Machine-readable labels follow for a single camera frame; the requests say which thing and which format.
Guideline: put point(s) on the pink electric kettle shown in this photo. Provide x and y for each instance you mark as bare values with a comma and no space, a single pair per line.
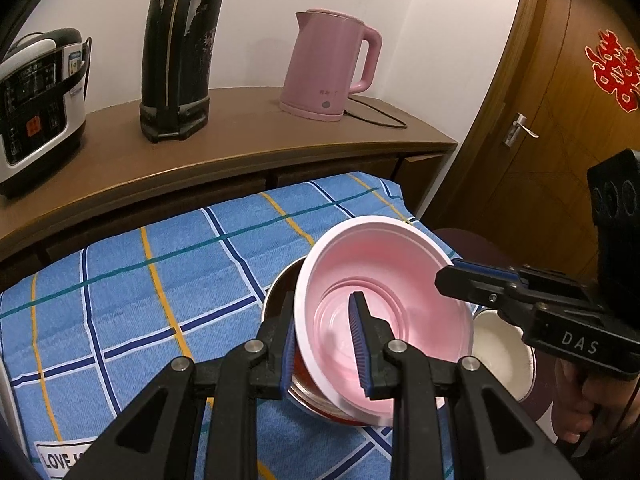
334,56

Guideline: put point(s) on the black tall thermos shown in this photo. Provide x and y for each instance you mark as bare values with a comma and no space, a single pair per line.
177,53

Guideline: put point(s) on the person's right hand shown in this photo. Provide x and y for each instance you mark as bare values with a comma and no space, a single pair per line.
576,399

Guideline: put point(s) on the silver black rice cooker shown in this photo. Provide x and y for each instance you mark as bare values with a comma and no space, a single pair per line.
44,79

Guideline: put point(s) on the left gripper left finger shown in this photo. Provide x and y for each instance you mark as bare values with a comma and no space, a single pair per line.
157,435

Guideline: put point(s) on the blue plaid tablecloth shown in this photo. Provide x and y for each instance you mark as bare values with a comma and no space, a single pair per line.
81,337

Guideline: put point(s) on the brown wooden sideboard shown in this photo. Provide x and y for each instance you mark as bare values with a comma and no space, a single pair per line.
117,180

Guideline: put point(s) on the pink plastic bowl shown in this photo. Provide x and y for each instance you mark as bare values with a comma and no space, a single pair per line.
394,264

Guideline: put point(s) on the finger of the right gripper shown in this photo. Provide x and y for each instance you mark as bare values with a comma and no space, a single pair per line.
486,274
475,287

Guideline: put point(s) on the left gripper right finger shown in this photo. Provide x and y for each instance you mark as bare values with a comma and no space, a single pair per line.
491,436

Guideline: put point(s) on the white enamel bowl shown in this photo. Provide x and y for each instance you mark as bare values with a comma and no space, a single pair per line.
499,346

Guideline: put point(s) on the stainless steel bowl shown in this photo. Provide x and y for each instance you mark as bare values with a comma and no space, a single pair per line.
303,392

